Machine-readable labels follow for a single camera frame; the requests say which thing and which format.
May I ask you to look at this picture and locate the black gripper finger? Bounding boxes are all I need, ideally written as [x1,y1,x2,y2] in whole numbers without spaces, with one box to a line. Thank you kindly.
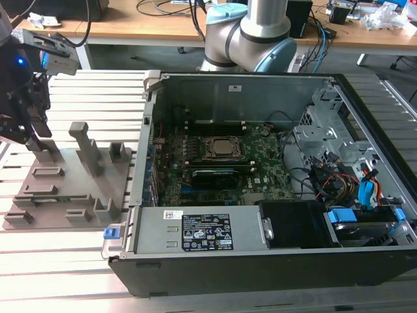
[0,113,42,152]
[31,72,53,138]

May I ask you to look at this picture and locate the green RAM stick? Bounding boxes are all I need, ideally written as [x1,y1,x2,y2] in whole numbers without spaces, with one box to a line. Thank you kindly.
[33,194,89,204]

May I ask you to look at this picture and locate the black RAM slot bank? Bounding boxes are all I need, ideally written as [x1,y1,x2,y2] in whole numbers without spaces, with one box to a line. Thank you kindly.
[184,158,255,173]
[184,119,247,136]

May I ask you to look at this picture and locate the white crumpled paper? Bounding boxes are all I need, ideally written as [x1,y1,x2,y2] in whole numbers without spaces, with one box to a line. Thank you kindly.
[27,12,61,29]

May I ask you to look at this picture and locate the grey parts rack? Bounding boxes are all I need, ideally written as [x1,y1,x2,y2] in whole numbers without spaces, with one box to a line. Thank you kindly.
[2,121,135,231]

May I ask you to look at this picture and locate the wooden desk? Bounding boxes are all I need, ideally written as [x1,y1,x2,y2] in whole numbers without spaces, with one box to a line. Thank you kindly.
[0,0,417,71]

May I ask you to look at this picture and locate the CPU socket with metal cover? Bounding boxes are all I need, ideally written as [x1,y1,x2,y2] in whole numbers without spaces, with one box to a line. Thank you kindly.
[197,135,246,161]

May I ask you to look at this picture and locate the silver power supply unit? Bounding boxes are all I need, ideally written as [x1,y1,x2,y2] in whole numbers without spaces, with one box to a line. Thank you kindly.
[132,205,272,256]

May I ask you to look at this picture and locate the black graphics card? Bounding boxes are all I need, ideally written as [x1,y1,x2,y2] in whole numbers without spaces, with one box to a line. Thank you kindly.
[190,168,239,189]

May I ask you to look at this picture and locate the silver CPU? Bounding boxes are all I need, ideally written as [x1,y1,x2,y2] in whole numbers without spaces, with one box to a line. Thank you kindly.
[210,138,240,156]

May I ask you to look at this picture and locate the green motherboard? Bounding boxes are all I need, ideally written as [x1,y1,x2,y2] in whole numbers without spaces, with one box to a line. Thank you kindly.
[148,125,294,207]

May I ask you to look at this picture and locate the white power strip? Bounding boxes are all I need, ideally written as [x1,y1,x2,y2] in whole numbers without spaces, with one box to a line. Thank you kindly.
[287,53,306,73]

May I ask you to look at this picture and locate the black speaker box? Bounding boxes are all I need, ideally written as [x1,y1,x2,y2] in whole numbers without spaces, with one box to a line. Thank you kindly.
[287,0,314,40]

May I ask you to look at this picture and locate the silver drive cage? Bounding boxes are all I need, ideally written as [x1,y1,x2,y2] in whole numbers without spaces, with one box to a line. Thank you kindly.
[292,87,382,171]

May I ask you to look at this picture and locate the black open PC case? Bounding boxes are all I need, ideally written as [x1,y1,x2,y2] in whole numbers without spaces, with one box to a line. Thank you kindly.
[108,72,417,298]

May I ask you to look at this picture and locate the black plastic shroud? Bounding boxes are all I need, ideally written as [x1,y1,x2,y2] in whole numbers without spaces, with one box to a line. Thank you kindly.
[259,201,341,250]

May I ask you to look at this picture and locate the small black device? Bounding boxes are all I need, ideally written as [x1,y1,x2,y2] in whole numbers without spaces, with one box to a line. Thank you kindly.
[328,3,354,24]

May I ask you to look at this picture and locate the hard disk in blue carrier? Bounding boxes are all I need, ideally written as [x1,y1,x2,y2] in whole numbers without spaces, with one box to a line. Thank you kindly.
[324,208,407,247]

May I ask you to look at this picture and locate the crumpled clear plastic bag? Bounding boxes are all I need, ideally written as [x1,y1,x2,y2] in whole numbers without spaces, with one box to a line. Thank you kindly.
[359,1,409,32]

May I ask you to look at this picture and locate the red and white box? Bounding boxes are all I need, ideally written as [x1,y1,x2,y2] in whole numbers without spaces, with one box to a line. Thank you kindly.
[400,0,417,37]

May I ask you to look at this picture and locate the black desk cables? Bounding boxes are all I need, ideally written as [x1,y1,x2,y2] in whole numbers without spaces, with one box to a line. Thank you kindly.
[136,0,209,42]

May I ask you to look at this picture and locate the thin black wire loop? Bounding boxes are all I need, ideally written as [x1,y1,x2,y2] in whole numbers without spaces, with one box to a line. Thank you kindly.
[267,110,296,128]

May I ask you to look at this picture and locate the black wire bundle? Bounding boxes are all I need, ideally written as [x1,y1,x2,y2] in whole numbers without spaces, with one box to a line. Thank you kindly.
[279,129,315,198]

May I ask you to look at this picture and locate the blue cable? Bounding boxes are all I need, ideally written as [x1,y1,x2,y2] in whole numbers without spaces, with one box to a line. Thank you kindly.
[313,22,330,73]

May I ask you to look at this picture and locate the red and yellow wires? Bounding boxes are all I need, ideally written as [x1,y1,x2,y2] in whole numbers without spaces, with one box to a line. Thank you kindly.
[324,173,360,197]

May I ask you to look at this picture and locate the blue flat wire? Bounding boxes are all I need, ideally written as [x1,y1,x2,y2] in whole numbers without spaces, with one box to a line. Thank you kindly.
[357,180,376,212]

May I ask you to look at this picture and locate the orange and yellow wires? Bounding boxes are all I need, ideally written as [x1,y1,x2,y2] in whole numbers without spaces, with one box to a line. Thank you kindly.
[360,167,384,200]

